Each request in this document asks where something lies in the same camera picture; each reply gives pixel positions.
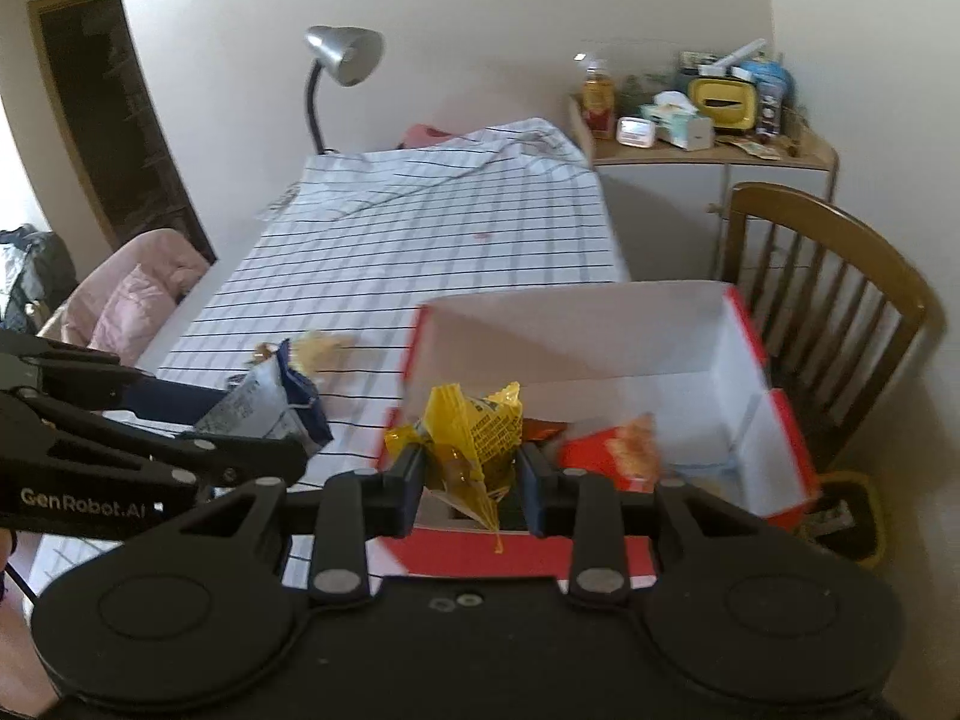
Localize orange drink bottle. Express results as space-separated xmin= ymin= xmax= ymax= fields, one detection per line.
xmin=574 ymin=52 xmax=620 ymax=140

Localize white blue snack packet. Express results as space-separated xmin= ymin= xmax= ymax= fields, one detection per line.
xmin=193 ymin=340 xmax=335 ymax=455

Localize white checkered tablecloth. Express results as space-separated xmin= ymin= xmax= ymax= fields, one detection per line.
xmin=30 ymin=118 xmax=631 ymax=593

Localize pale green tissue pack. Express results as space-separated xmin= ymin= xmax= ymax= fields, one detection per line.
xmin=641 ymin=92 xmax=713 ymax=151

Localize yellow tissue box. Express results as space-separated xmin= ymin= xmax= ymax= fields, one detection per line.
xmin=688 ymin=75 xmax=757 ymax=132

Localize silver desk lamp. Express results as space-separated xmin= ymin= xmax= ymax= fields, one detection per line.
xmin=304 ymin=25 xmax=385 ymax=155

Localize yellow waste bin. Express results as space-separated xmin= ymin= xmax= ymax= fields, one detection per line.
xmin=799 ymin=471 xmax=890 ymax=569

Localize black bag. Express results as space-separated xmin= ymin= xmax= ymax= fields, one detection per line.
xmin=0 ymin=223 xmax=76 ymax=331

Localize white tube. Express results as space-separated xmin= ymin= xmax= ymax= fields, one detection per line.
xmin=705 ymin=39 xmax=767 ymax=68

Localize brown paper packets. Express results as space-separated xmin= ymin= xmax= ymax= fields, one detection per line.
xmin=716 ymin=136 xmax=800 ymax=160

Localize pink item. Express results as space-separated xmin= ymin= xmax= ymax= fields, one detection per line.
xmin=397 ymin=122 xmax=458 ymax=149

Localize pale yellow snack packet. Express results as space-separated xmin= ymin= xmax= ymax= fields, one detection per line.
xmin=289 ymin=331 xmax=357 ymax=376

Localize small black white device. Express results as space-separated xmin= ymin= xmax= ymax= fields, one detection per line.
xmin=756 ymin=86 xmax=785 ymax=137

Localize pink cushioned chair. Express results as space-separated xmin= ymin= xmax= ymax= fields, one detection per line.
xmin=36 ymin=229 xmax=211 ymax=368

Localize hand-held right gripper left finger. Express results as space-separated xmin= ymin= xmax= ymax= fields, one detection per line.
xmin=176 ymin=444 xmax=428 ymax=605

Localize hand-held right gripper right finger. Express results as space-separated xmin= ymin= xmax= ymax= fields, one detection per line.
xmin=517 ymin=441 xmax=796 ymax=605

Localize red white cardboard box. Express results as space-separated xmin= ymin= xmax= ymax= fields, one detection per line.
xmin=373 ymin=280 xmax=822 ymax=595

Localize brown wooden chair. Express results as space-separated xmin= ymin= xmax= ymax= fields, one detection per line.
xmin=712 ymin=181 xmax=946 ymax=481

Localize black cable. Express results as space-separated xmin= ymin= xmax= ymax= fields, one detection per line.
xmin=0 ymin=529 xmax=38 ymax=608

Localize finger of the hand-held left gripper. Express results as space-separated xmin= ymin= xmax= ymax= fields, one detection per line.
xmin=0 ymin=390 xmax=308 ymax=492
xmin=0 ymin=330 xmax=230 ymax=428

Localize white wooden cabinet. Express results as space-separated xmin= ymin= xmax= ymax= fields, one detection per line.
xmin=566 ymin=94 xmax=839 ymax=286

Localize red snack packet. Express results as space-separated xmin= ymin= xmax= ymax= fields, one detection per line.
xmin=556 ymin=412 xmax=661 ymax=492

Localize blue round object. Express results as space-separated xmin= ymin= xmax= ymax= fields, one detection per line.
xmin=739 ymin=56 xmax=794 ymax=102

